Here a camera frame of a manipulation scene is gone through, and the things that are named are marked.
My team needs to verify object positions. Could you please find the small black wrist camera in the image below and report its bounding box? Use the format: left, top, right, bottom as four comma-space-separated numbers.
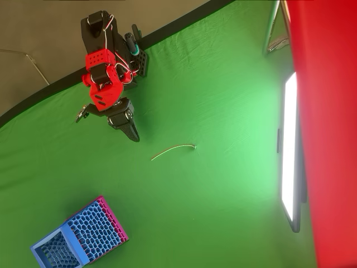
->
74, 103, 97, 123

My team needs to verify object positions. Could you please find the thin white stick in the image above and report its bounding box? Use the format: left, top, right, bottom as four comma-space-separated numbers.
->
151, 143, 197, 161

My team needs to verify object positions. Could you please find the blue and magenta mesh basket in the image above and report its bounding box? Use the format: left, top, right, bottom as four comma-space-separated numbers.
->
30, 195, 129, 268

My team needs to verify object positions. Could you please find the thin grey cable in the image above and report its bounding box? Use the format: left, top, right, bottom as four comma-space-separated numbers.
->
0, 49, 50, 86

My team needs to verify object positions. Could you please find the chrome tube frame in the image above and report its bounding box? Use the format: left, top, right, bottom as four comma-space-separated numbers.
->
262, 0, 291, 56

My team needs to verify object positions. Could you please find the green cloth with black edge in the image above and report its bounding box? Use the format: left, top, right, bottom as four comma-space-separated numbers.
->
0, 0, 319, 268

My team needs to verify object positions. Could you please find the large red panel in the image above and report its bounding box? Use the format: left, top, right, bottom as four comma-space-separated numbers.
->
284, 0, 357, 268

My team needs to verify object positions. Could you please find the black monitor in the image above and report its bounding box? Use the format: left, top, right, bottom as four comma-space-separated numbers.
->
277, 71, 309, 234

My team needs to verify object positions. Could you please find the black clamp with teal ring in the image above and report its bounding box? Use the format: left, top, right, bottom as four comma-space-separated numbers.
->
124, 23, 143, 56

